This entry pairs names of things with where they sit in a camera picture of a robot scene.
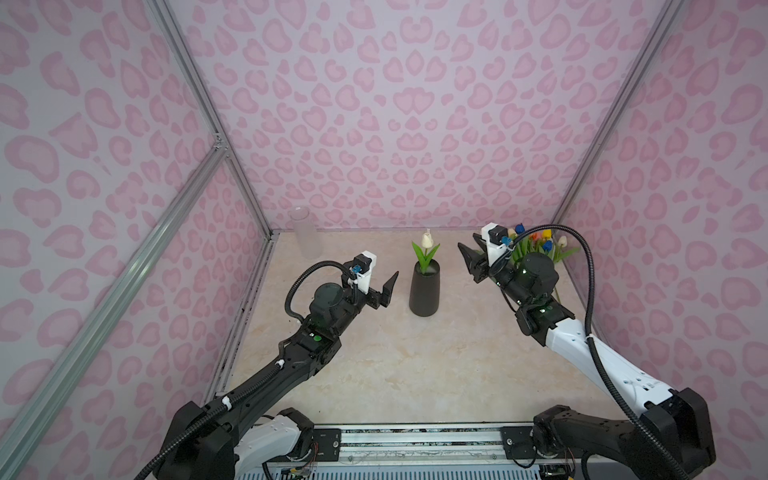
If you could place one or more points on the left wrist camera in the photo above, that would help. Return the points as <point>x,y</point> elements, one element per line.
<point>362,269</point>

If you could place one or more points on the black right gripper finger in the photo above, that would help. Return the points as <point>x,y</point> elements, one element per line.
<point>472,257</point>
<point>480,242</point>

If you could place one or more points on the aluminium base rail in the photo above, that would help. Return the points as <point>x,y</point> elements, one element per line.
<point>456,447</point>

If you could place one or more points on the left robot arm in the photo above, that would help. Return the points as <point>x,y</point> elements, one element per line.
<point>230,435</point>

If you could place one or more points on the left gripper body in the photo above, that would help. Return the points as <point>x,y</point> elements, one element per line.
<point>372,299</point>

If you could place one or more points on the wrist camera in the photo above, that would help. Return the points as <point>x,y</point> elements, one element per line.
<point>496,238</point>
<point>362,269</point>

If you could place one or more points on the aluminium corner post right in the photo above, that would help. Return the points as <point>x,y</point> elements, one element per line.
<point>653,44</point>

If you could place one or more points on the white tulip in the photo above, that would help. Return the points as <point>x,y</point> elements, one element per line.
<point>564,249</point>
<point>425,251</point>

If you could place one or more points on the clear plastic cup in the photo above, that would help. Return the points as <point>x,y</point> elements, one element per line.
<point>305,231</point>

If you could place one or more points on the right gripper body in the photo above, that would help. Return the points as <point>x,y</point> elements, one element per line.
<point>502,274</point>

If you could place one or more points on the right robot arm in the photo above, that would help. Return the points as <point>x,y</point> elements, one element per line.
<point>528,287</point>

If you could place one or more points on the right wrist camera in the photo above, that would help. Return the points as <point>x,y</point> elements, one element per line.
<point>496,238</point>

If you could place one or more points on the aluminium frame left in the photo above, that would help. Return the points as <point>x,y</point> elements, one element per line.
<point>126,241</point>

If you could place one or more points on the dark grey vase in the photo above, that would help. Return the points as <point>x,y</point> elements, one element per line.
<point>424,297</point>

